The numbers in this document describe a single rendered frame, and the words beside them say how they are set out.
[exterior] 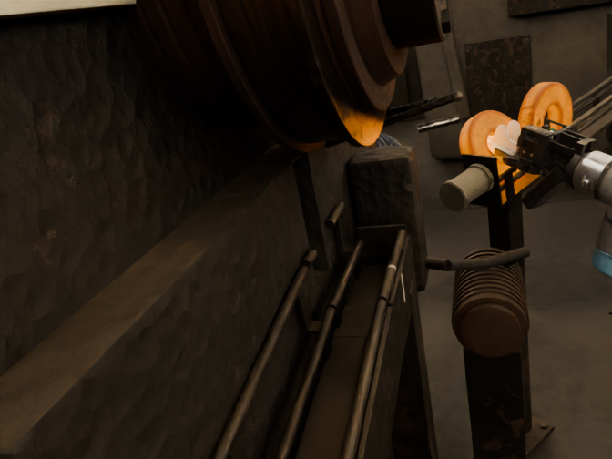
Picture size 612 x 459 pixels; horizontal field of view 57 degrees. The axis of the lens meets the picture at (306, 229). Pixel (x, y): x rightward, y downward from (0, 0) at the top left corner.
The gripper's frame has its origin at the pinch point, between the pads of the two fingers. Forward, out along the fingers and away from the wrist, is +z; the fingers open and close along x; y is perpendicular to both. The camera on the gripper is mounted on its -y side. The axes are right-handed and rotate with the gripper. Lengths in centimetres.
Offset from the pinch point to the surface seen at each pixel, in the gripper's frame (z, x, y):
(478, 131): 0.5, 3.4, 3.1
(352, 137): -26, 57, 25
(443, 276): 46, -50, -85
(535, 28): 112, -179, -24
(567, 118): -2.8, -21.9, 0.8
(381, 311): -30, 56, 5
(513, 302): -24.3, 19.5, -15.2
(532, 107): -1.6, -9.6, 5.7
